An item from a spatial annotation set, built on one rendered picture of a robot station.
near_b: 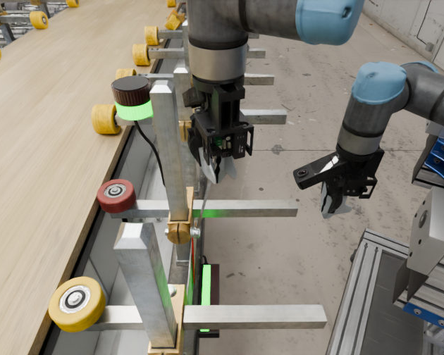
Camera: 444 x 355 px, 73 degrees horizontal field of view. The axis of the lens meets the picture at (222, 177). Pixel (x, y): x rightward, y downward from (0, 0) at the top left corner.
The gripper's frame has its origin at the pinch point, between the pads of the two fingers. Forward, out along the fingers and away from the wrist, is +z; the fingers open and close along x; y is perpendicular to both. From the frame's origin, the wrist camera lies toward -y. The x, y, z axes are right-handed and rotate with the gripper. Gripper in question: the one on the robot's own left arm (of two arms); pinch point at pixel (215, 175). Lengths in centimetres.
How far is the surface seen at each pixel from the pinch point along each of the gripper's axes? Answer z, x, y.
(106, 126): 6.6, -18.4, -35.9
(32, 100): 11, -41, -69
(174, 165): -1.6, -6.7, -3.3
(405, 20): 76, 384, -301
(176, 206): 9.1, -7.4, -3.5
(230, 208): 14.7, 4.7, -3.7
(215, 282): 30.5, -1.8, 3.8
